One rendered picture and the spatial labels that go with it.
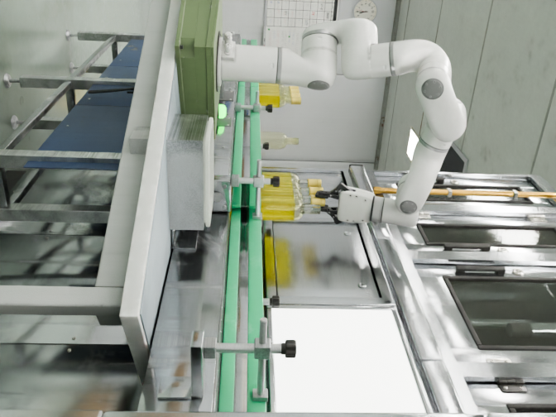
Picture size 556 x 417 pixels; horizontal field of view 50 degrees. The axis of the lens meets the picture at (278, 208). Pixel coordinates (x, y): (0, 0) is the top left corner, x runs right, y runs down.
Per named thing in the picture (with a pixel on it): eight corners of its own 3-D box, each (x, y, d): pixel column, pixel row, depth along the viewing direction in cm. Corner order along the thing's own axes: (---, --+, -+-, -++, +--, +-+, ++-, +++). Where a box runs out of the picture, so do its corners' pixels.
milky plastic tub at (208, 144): (171, 230, 135) (209, 232, 136) (167, 139, 125) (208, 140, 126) (179, 196, 151) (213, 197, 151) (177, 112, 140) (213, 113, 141)
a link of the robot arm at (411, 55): (386, 50, 143) (448, 42, 138) (392, 35, 154) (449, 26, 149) (393, 103, 150) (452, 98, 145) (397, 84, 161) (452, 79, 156)
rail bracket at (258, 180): (230, 219, 156) (277, 221, 157) (231, 160, 148) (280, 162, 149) (231, 214, 159) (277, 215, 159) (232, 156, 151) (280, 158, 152)
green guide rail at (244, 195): (231, 208, 159) (261, 208, 160) (231, 204, 159) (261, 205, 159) (241, 55, 314) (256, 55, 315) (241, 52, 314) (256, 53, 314)
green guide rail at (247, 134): (232, 183, 156) (261, 184, 156) (232, 179, 156) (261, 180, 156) (242, 40, 311) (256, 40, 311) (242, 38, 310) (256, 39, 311)
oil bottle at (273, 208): (230, 220, 170) (304, 222, 172) (230, 203, 168) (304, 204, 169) (230, 211, 175) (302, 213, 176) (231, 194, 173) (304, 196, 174)
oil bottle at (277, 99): (237, 107, 262) (300, 108, 264) (237, 94, 259) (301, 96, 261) (237, 103, 267) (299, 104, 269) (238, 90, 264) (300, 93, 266)
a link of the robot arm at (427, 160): (420, 128, 163) (392, 189, 175) (419, 150, 152) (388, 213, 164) (450, 139, 162) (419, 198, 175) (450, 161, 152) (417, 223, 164)
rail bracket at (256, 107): (233, 112, 204) (272, 113, 205) (234, 92, 201) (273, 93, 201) (234, 108, 208) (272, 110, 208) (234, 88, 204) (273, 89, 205)
